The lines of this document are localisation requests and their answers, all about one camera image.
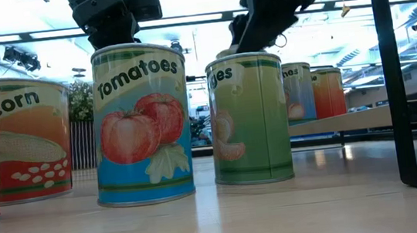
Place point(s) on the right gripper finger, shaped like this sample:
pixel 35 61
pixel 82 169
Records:
pixel 239 30
pixel 268 17

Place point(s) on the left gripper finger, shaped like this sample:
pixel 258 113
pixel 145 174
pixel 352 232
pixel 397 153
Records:
pixel 114 35

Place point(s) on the peaches label tin can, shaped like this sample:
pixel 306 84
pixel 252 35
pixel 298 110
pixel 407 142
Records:
pixel 299 95

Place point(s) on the oranges label green tin can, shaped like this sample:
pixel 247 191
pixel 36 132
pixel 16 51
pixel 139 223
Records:
pixel 250 127

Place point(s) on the orange label tin can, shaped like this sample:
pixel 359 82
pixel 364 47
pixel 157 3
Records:
pixel 329 94

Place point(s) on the tomatoes label tin can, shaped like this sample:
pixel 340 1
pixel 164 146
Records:
pixel 141 139

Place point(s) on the corn label tin can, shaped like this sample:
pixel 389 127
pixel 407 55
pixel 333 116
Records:
pixel 33 150

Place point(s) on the black horizontal overhead beam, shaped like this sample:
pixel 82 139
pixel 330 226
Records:
pixel 202 18

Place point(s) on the small potted green plant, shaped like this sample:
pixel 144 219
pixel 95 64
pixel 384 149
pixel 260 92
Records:
pixel 79 103

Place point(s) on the black ceiling spotlight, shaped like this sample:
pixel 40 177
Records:
pixel 24 60

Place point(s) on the distant dark workstation equipment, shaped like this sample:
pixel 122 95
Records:
pixel 200 129

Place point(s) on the wooden tray board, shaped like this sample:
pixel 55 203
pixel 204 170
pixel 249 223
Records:
pixel 392 74

